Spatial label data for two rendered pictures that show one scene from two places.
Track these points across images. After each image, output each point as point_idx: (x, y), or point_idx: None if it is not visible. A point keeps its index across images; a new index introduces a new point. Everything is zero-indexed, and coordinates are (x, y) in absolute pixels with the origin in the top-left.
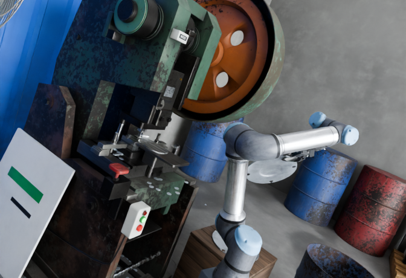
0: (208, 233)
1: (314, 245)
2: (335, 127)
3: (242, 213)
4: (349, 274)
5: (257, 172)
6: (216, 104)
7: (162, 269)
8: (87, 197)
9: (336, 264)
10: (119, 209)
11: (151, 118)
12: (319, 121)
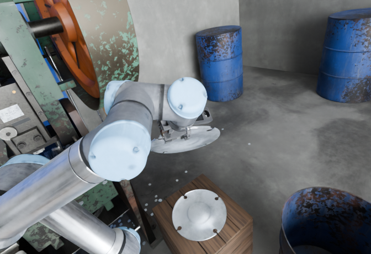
0: (171, 204)
1: (302, 191)
2: (81, 142)
3: (110, 251)
4: (367, 219)
5: (171, 148)
6: (97, 85)
7: (147, 238)
8: None
9: (346, 205)
10: None
11: (15, 148)
12: (105, 109)
